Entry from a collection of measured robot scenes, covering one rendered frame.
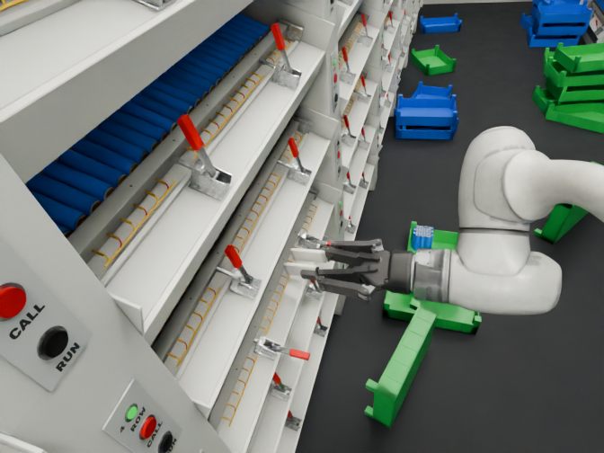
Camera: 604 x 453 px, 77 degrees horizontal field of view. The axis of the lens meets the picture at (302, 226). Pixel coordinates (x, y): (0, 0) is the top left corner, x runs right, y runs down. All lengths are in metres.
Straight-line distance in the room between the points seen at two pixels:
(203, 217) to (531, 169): 0.44
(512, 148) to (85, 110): 0.56
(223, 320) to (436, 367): 0.89
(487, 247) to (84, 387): 0.53
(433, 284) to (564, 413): 0.80
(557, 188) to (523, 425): 0.86
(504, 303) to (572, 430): 0.76
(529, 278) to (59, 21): 0.61
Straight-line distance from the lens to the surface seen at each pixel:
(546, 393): 1.39
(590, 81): 2.58
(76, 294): 0.29
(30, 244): 0.26
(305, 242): 0.86
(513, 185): 0.61
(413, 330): 1.14
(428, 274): 0.64
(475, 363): 1.36
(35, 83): 0.27
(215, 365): 0.53
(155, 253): 0.39
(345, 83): 1.09
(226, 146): 0.50
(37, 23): 0.32
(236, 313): 0.56
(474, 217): 0.65
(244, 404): 0.70
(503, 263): 0.64
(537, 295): 0.65
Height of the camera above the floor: 1.17
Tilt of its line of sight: 44 degrees down
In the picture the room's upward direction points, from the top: 8 degrees counter-clockwise
